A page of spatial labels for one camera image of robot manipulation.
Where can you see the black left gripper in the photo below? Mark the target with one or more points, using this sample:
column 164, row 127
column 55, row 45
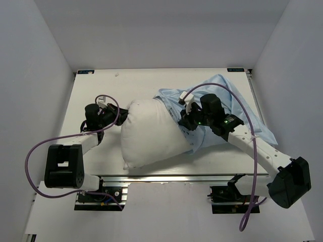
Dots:
column 122, row 115

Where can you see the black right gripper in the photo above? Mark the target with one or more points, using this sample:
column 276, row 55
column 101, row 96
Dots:
column 185, row 121

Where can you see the light blue pillowcase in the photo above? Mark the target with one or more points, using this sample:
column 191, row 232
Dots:
column 227, row 109

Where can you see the white pillow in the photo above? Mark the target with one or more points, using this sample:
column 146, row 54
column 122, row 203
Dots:
column 149, row 134

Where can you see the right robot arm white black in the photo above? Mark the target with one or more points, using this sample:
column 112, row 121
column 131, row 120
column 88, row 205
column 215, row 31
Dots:
column 288, row 178

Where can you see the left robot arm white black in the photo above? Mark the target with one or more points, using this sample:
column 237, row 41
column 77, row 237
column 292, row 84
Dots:
column 65, row 165

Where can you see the blue sticker right corner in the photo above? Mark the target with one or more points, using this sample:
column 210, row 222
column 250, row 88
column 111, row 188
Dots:
column 235, row 70

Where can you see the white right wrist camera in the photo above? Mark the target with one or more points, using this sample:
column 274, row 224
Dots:
column 186, row 99

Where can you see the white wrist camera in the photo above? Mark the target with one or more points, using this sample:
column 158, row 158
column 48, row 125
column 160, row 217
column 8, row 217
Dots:
column 186, row 99
column 101, row 102

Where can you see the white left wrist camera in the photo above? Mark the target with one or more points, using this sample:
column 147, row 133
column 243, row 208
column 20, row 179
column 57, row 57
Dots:
column 101, row 102

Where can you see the aluminium table front rail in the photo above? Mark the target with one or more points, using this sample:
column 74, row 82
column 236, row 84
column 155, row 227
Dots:
column 168, row 178

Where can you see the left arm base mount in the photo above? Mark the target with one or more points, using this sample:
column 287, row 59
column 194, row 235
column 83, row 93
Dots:
column 111, row 196

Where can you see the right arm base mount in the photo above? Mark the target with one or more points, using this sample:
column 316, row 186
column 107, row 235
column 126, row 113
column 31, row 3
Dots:
column 227, row 200

